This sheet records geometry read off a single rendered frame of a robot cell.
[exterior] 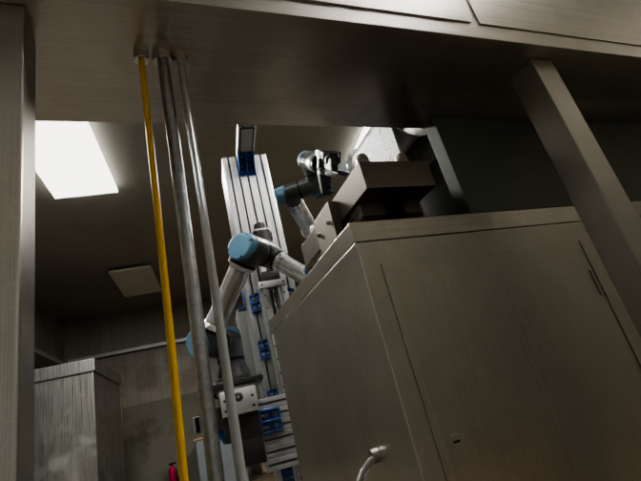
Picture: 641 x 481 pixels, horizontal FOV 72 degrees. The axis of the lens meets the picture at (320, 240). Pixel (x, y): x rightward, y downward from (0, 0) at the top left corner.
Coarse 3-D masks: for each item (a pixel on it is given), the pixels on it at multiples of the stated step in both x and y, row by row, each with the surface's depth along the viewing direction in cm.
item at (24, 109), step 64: (0, 64) 50; (0, 128) 47; (576, 128) 81; (0, 192) 44; (576, 192) 80; (0, 256) 41; (640, 256) 71; (0, 320) 39; (640, 320) 71; (0, 384) 37; (0, 448) 35
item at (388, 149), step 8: (392, 136) 110; (384, 144) 113; (392, 144) 110; (376, 152) 117; (384, 152) 113; (392, 152) 110; (400, 152) 107; (376, 160) 118; (384, 160) 114; (392, 160) 110
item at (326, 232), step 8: (328, 208) 96; (336, 208) 96; (320, 216) 100; (328, 216) 96; (336, 216) 95; (320, 224) 100; (328, 224) 95; (336, 224) 94; (320, 232) 101; (328, 232) 97; (336, 232) 93; (320, 240) 101; (328, 240) 97; (320, 248) 101
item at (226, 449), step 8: (200, 440) 656; (200, 448) 652; (224, 448) 658; (200, 456) 648; (224, 456) 653; (232, 456) 655; (200, 464) 644; (224, 464) 649; (232, 464) 651; (200, 472) 639; (224, 472) 645; (232, 472) 646; (200, 480) 635; (232, 480) 643; (248, 480) 646
